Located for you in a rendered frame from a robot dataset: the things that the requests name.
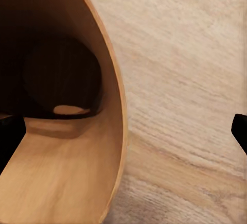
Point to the trash can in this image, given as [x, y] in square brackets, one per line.
[59, 70]

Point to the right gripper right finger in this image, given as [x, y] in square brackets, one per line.
[239, 130]

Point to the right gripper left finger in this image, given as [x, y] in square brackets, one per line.
[12, 131]

